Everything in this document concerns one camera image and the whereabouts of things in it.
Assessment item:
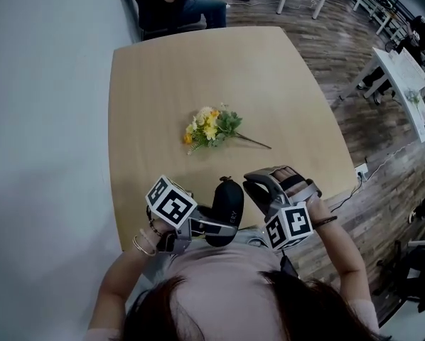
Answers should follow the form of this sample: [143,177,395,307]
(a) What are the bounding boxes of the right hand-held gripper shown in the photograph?
[242,165,323,252]

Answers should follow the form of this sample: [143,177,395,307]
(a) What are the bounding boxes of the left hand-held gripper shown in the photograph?
[145,175,240,255]

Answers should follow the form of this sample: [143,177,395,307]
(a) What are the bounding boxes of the black zippered pouch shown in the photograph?
[204,175,245,248]

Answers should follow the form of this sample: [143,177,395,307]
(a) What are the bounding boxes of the person's right forearm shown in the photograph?
[313,218,374,305]

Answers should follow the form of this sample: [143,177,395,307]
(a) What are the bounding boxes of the person's left forearm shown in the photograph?
[87,222,161,333]

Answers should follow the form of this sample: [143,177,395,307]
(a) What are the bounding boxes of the person's right hand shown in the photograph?
[273,167,331,224]

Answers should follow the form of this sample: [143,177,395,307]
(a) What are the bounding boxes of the person's pink shirt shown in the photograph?
[86,227,380,341]

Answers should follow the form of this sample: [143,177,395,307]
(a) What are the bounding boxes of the grey table leg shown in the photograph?
[127,252,175,312]

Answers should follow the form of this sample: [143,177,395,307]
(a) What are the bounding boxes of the yellow artificial flower bouquet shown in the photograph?
[182,102,272,156]

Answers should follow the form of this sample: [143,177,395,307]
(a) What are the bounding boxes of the white power strip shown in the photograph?
[354,164,370,183]

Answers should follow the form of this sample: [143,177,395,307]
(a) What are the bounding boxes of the long white table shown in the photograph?
[338,46,425,144]

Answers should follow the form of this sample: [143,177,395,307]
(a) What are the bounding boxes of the pale artificial flower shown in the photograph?
[404,89,424,110]

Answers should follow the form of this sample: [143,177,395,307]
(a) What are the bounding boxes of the black office chair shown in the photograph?
[375,239,425,313]

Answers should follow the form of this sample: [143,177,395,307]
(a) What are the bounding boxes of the black chair row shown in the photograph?
[118,0,206,43]

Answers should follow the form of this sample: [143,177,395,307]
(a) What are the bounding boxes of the dark bead bracelet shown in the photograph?
[146,206,163,238]

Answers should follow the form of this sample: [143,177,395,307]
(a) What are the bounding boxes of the pink bead bracelet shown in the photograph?
[140,225,158,252]

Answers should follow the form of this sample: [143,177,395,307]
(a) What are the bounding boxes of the black hair tie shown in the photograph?
[312,215,338,228]

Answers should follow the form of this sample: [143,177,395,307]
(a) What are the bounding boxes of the gold bangle bracelet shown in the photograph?
[132,234,158,258]

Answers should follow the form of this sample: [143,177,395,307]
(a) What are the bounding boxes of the black cable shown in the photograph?
[327,179,363,215]

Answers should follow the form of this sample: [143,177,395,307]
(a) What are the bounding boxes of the white cable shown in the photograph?
[367,143,413,181]

